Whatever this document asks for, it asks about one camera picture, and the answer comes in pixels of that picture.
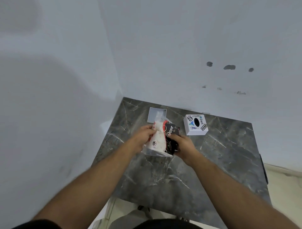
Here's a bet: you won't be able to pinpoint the person's left forearm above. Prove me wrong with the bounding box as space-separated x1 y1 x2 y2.
31 142 140 229

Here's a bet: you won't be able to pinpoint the black shorts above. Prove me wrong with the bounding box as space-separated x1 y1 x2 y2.
11 218 197 229

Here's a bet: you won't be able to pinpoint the person's right forearm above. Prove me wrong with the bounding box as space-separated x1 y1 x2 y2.
187 154 300 229

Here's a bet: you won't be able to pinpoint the black patterned packet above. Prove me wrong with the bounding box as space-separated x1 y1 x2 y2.
163 121 181 156

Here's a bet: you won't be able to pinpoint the person's left hand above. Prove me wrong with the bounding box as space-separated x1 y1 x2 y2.
126 125 157 155

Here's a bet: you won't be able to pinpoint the white box with stickers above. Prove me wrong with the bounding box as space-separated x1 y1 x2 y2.
184 114 209 136

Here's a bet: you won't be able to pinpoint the grey box lid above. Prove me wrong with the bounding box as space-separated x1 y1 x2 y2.
147 107 167 124

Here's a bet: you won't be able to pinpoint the person's right hand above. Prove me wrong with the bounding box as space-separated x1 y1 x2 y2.
166 132 201 168

